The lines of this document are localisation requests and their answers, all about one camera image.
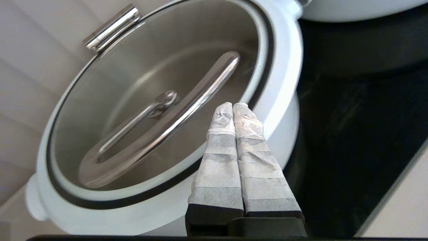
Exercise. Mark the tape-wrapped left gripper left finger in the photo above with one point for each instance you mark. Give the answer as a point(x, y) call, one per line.
point(217, 167)

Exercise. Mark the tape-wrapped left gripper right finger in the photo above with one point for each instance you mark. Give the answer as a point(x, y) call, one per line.
point(260, 174)

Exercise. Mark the white steel-lined pot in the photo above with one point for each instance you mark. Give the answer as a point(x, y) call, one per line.
point(289, 134)
point(361, 10)

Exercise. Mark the large black glass cooktop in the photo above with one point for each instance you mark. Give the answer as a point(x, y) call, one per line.
point(351, 134)

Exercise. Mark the glass lid with white rim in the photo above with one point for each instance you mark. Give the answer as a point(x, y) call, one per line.
point(133, 83)

